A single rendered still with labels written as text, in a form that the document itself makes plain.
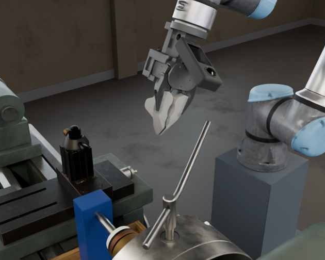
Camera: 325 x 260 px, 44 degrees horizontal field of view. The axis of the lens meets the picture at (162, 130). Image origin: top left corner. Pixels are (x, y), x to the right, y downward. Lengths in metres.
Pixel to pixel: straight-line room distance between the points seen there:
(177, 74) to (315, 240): 0.37
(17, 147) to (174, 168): 1.73
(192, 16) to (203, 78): 0.12
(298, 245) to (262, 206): 0.47
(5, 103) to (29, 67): 2.95
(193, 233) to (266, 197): 0.45
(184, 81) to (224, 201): 0.60
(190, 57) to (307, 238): 0.37
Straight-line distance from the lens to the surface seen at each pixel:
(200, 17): 0.74
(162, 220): 0.65
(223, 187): 1.25
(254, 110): 1.13
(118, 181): 1.34
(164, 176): 3.11
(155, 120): 0.76
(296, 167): 1.23
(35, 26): 4.54
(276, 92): 1.10
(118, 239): 0.91
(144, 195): 1.38
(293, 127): 1.03
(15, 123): 1.70
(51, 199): 1.30
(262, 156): 1.16
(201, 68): 0.69
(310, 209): 2.97
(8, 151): 1.72
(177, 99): 0.76
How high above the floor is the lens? 1.72
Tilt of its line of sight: 27 degrees down
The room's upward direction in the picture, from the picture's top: straight up
